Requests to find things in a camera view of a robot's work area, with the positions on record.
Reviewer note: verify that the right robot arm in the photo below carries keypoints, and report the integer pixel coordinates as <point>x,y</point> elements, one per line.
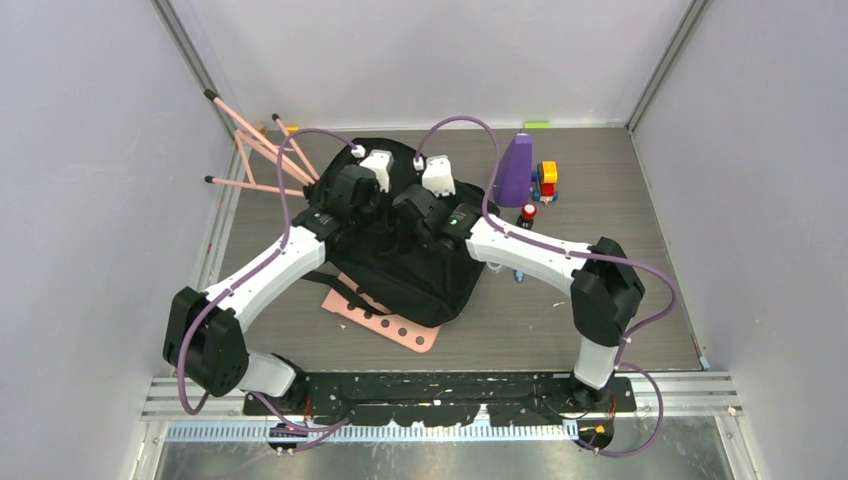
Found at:
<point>604,290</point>

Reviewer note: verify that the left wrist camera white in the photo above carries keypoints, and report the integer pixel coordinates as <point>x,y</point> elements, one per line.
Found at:
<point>380,162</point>

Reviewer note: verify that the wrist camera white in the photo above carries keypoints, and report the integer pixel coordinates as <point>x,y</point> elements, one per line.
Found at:
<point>380,162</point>
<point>436,175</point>

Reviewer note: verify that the red cap glue bottle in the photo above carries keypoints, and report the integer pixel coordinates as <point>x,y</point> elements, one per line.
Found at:
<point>527,216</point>

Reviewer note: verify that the colourful toy block car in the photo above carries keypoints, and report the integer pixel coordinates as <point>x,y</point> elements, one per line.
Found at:
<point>545,180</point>

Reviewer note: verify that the pink perforated board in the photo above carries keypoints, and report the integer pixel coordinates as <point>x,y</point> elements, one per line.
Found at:
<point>347,299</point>

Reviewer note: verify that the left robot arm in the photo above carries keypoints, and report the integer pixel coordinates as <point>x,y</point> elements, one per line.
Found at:
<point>205,335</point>

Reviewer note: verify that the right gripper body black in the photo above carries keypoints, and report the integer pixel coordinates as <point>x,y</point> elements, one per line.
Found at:
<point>427,243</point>

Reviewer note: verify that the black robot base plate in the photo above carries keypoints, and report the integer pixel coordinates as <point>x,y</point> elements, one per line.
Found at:
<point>442,399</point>

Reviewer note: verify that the black student backpack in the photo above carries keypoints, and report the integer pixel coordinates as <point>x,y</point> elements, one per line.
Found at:
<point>425,288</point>

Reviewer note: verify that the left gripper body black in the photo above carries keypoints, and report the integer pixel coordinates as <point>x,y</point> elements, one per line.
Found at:
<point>374,216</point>

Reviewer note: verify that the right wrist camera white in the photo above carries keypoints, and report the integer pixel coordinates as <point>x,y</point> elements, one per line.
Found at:
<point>436,175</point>

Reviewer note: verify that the pink metal stool frame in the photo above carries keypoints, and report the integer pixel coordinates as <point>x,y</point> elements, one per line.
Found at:
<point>249,138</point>

